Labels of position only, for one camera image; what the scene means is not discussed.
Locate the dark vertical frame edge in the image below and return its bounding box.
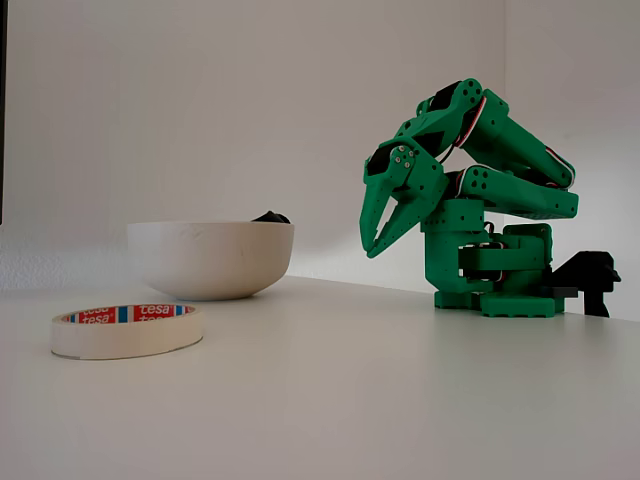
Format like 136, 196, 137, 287
0, 0, 10, 226

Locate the red white black servo cable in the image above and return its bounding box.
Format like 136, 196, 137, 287
545, 147, 576, 191
439, 95, 489, 164

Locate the black object in bowl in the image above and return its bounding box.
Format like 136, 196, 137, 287
250, 210, 292, 225

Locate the white tesa masking tape roll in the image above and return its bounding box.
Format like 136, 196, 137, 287
50, 303, 205, 361

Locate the white bowl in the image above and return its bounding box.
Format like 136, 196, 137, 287
126, 221, 296, 302

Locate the black table clamp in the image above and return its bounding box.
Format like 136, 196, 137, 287
539, 250, 623, 318

